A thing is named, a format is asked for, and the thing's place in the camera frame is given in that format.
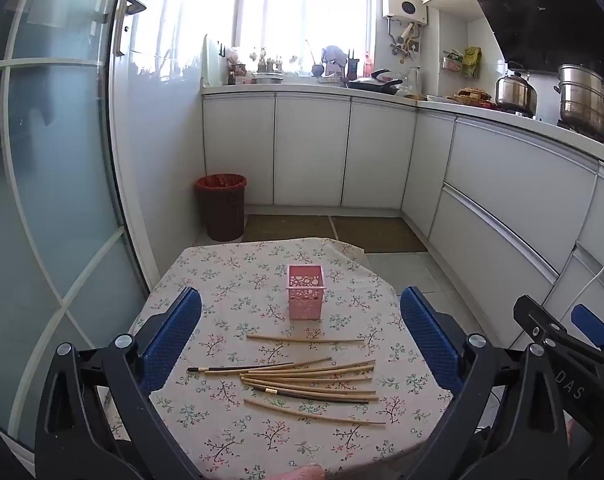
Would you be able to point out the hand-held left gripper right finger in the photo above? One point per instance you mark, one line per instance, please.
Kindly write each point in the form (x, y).
(427, 335)

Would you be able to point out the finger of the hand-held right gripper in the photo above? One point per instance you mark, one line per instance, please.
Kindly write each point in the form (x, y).
(589, 325)
(537, 322)

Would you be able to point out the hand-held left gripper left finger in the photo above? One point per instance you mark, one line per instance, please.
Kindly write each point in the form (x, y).
(174, 330)

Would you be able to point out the group of bamboo chopsticks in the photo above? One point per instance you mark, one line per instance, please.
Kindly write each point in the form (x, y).
(267, 376)

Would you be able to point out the pink perforated plastic basket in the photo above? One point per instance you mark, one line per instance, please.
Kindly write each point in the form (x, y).
(306, 300)

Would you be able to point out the brown floor mat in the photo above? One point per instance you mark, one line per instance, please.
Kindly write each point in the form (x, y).
(287, 230)
(382, 235)

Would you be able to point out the floral tablecloth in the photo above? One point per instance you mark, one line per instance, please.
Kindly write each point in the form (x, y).
(232, 435)

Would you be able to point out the brown trash bin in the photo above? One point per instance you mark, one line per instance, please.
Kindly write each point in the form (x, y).
(222, 210)

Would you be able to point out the white kitchen base cabinets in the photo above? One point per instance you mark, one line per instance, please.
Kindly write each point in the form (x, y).
(507, 185)

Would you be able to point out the pink cloth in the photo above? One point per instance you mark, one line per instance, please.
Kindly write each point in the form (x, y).
(307, 472)

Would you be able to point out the frosted glass sliding door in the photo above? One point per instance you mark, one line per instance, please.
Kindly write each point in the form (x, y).
(57, 160)

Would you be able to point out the steel steamer pot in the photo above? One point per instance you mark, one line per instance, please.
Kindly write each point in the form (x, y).
(582, 105)

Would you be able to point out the steel kettle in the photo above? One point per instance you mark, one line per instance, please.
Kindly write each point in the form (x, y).
(514, 92)

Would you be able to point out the black frying pan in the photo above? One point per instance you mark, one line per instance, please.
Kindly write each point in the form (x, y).
(377, 85)

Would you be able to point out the yellow packet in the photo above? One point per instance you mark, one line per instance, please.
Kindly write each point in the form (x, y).
(472, 62)

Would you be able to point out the pink bottle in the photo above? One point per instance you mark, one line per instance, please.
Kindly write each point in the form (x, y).
(368, 66)

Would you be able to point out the black range hood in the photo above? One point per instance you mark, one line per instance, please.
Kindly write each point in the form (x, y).
(547, 15)

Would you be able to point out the kitchen window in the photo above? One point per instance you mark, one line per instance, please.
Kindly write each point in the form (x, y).
(282, 10)

